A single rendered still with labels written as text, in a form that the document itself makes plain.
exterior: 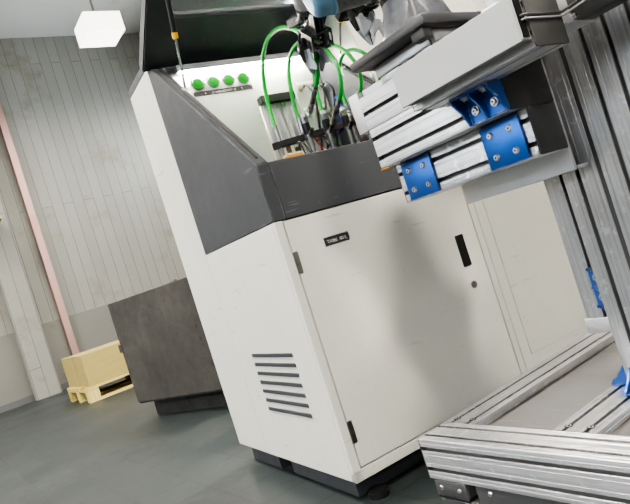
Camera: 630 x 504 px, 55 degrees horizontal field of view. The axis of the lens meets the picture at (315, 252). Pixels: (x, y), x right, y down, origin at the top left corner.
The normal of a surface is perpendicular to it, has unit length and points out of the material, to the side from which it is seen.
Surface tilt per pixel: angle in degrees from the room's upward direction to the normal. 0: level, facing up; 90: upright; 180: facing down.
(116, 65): 90
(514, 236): 90
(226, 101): 90
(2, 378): 90
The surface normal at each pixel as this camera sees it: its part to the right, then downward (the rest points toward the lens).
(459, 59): -0.78, 0.25
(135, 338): -0.59, 0.18
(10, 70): 0.55, -0.18
